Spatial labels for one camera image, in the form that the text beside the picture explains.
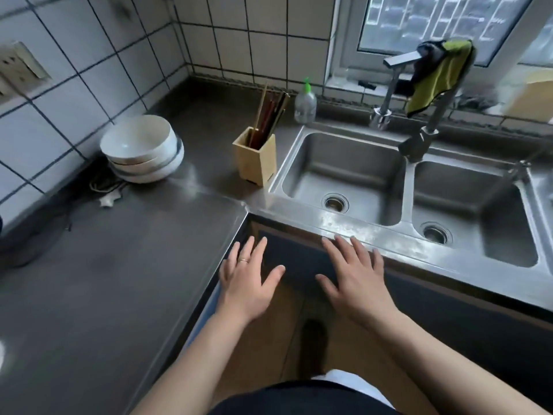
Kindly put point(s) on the dark grey cloth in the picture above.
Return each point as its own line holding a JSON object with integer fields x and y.
{"x": 425, "y": 56}

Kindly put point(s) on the white framed window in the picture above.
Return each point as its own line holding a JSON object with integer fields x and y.
{"x": 432, "y": 21}

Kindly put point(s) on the person's left middle finger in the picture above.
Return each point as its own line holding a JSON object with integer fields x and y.
{"x": 246, "y": 251}

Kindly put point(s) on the person's right hand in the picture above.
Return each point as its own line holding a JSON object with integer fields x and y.
{"x": 360, "y": 293}

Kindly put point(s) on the beige block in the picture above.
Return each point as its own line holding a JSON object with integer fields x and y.
{"x": 533, "y": 97}

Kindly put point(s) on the person's right thumb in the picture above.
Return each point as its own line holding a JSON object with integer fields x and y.
{"x": 326, "y": 286}

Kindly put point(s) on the white wall socket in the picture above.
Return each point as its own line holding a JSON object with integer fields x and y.
{"x": 19, "y": 66}

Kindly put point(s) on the person's left thumb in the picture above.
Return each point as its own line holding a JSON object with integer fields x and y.
{"x": 274, "y": 278}

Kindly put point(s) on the person's right little finger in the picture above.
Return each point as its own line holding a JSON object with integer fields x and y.
{"x": 378, "y": 263}

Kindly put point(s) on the clear soap bottle green cap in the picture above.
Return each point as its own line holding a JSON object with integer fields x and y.
{"x": 305, "y": 105}

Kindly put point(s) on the person's right middle finger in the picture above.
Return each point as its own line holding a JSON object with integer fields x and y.
{"x": 348, "y": 252}

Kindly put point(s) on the yellow-green cleaning cloth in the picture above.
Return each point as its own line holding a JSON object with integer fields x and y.
{"x": 440, "y": 77}

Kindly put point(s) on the large white bowl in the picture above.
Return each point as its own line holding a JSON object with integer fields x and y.
{"x": 138, "y": 138}

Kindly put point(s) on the round sink drain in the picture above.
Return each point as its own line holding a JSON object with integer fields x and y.
{"x": 335, "y": 203}
{"x": 435, "y": 233}

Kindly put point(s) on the dark blue cabinet front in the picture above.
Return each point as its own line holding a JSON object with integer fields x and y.
{"x": 475, "y": 328}

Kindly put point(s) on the small metal tap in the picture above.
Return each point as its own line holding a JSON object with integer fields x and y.
{"x": 519, "y": 169}

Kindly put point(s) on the person's left forearm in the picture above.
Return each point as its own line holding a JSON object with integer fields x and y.
{"x": 194, "y": 367}

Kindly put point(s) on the black shorts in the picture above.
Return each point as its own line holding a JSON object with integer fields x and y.
{"x": 302, "y": 401}

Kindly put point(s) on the person's left little finger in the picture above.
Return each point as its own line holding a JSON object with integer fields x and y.
{"x": 223, "y": 274}

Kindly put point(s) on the black shoe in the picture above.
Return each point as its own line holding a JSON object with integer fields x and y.
{"x": 312, "y": 347}

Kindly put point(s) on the bunch of chopsticks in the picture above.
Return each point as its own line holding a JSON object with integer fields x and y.
{"x": 270, "y": 116}

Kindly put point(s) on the white bowl with dark rim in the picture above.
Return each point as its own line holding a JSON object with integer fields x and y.
{"x": 164, "y": 173}
{"x": 166, "y": 160}

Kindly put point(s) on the person's right forearm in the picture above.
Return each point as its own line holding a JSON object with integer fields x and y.
{"x": 440, "y": 367}

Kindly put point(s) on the black window latch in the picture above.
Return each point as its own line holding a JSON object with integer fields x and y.
{"x": 367, "y": 85}

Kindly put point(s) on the stainless steel double sink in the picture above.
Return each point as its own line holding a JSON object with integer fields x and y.
{"x": 354, "y": 177}

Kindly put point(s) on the wooden chopstick holder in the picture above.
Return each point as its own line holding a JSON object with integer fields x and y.
{"x": 255, "y": 162}

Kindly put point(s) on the person's left hand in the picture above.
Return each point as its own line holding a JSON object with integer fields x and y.
{"x": 242, "y": 289}

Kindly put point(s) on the chrome kitchen faucet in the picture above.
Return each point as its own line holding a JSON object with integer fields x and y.
{"x": 417, "y": 144}

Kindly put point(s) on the white shirt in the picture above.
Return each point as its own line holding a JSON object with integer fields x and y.
{"x": 358, "y": 384}

